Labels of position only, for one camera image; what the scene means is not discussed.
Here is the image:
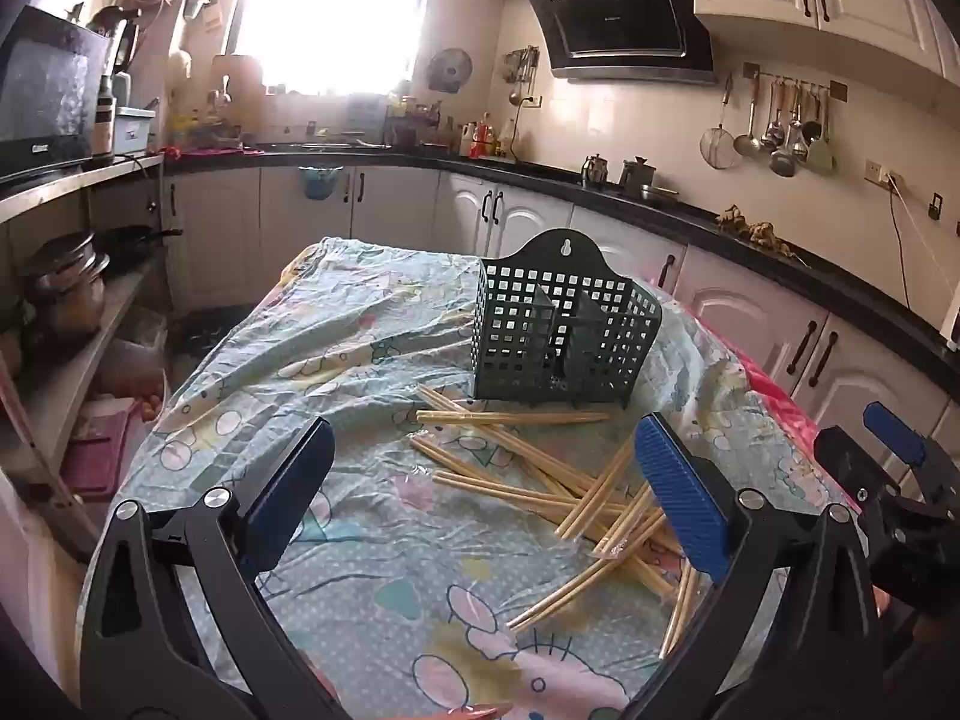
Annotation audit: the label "open storage shelf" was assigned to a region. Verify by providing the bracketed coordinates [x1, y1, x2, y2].
[0, 153, 170, 565]

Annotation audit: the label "dried ginger roots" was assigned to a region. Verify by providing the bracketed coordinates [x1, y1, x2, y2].
[715, 203, 809, 265]

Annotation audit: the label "wooden cutting board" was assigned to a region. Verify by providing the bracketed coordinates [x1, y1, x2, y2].
[210, 54, 265, 128]

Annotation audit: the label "bright window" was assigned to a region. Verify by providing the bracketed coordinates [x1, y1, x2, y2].
[232, 0, 437, 97]

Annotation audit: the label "black countertop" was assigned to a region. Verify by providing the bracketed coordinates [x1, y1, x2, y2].
[161, 141, 960, 376]

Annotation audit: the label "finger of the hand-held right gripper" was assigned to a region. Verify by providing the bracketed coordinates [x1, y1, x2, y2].
[814, 426, 895, 512]
[862, 401, 955, 482]

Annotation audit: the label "white lower cabinets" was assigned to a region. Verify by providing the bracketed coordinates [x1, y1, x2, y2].
[161, 159, 960, 481]

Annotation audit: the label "blue plastic box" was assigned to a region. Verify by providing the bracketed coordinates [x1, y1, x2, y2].
[112, 106, 158, 156]

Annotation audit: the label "dark shoes pile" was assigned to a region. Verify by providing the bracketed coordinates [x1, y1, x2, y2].
[171, 306, 250, 362]

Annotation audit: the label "dark glass bottle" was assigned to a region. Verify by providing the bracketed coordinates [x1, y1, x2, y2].
[91, 73, 116, 160]

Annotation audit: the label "cartoon printed tablecloth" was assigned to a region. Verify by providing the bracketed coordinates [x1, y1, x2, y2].
[75, 236, 848, 720]

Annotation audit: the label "black microwave oven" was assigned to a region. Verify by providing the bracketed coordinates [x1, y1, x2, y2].
[0, 5, 113, 182]

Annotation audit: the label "wall rack with tools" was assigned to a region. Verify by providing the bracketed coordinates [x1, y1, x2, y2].
[502, 45, 542, 107]

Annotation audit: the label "steel canister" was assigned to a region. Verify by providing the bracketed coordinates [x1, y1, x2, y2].
[618, 156, 658, 194]

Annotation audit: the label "pink plastic board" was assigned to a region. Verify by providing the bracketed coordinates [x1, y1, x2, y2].
[62, 403, 137, 497]

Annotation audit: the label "green perforated utensil basket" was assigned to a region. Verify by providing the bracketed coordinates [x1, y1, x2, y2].
[471, 229, 664, 412]

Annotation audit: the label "stacked steel pots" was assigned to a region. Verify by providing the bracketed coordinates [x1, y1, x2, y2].
[21, 231, 113, 340]

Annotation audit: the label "pile of wooden chopsticks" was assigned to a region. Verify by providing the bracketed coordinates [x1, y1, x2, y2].
[409, 384, 702, 659]

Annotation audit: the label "steel ladle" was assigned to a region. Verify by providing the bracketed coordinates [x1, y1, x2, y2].
[733, 79, 763, 160]

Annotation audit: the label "blue hanging bag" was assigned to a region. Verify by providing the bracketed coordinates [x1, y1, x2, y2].
[298, 164, 345, 202]

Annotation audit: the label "wire skimmer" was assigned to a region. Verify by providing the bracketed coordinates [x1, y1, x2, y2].
[700, 73, 740, 163]

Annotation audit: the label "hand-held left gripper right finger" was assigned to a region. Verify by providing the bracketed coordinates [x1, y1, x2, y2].
[621, 412, 886, 720]

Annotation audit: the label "white cable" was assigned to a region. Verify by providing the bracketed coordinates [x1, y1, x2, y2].
[889, 176, 960, 265]

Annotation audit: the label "green spatula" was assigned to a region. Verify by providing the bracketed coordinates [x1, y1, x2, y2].
[807, 88, 836, 178]

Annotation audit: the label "group of condiment bottles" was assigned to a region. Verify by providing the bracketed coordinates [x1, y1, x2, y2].
[448, 111, 520, 161]

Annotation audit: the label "red cloth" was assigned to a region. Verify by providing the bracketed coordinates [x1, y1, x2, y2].
[163, 141, 265, 159]

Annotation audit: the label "black frying pan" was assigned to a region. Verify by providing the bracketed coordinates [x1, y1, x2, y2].
[96, 224, 185, 272]

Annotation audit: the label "small wall fan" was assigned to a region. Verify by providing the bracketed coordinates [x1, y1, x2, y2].
[427, 48, 474, 95]

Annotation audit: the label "dark slotted spoon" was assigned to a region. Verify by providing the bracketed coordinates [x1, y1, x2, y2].
[769, 82, 799, 178]

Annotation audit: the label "wall utensil rail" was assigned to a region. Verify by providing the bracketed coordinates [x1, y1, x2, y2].
[742, 61, 850, 103]

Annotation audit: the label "black power cable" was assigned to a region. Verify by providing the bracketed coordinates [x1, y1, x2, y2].
[888, 181, 913, 310]

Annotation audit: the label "black range hood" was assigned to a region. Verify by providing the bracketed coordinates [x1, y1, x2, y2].
[517, 0, 717, 85]

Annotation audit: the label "countertop spice rack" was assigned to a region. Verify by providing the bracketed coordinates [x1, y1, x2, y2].
[385, 93, 444, 152]

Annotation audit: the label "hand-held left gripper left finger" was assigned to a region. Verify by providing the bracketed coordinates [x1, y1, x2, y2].
[79, 416, 338, 720]

